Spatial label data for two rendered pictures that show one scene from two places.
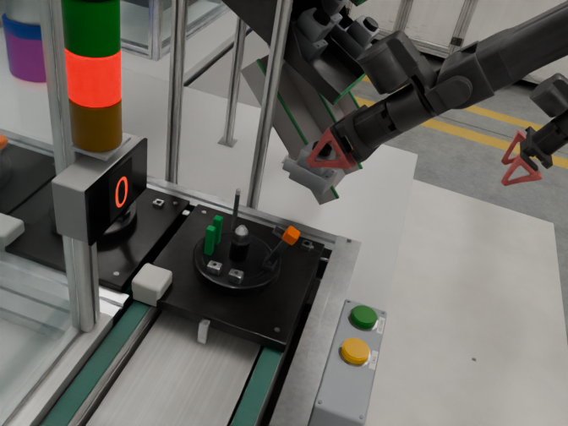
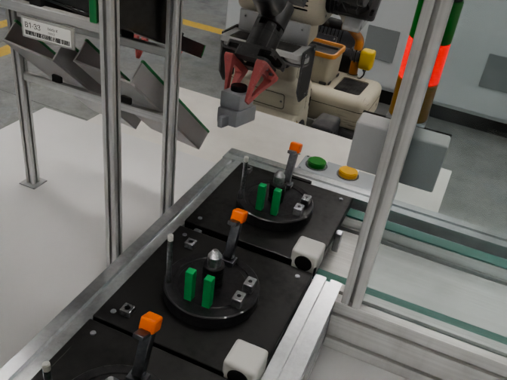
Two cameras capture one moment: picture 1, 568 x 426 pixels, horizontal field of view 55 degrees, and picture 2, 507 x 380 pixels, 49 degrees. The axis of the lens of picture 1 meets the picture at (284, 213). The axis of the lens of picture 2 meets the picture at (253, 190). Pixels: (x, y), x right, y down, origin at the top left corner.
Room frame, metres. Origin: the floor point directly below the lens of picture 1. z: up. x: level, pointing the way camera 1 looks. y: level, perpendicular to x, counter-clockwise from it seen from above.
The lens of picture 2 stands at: (0.56, 0.90, 1.54)
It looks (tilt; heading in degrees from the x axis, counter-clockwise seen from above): 33 degrees down; 279
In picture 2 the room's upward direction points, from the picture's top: 8 degrees clockwise
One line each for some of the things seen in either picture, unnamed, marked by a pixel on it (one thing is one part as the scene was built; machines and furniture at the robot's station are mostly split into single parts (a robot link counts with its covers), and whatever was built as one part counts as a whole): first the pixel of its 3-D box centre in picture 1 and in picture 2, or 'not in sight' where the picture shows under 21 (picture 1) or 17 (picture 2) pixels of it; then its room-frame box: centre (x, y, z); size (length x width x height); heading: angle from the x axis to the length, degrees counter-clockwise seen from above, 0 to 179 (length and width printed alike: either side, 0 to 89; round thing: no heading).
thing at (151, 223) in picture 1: (91, 196); (213, 271); (0.69, 0.31, 1.01); 0.24 x 0.24 x 0.13; 80
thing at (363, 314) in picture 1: (363, 318); (316, 164); (0.60, -0.15, 0.96); 0.04 x 0.04 x 0.02
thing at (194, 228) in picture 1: (236, 269); (273, 212); (0.65, 0.06, 0.96); 0.24 x 0.24 x 0.02; 80
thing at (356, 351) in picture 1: (354, 352); (348, 174); (0.53, -0.14, 0.96); 0.04 x 0.04 x 0.02
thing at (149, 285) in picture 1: (151, 285); (307, 255); (0.57, 0.17, 0.97); 0.05 x 0.05 x 0.04; 80
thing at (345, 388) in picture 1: (349, 365); (345, 186); (0.53, -0.14, 0.93); 0.21 x 0.07 x 0.06; 170
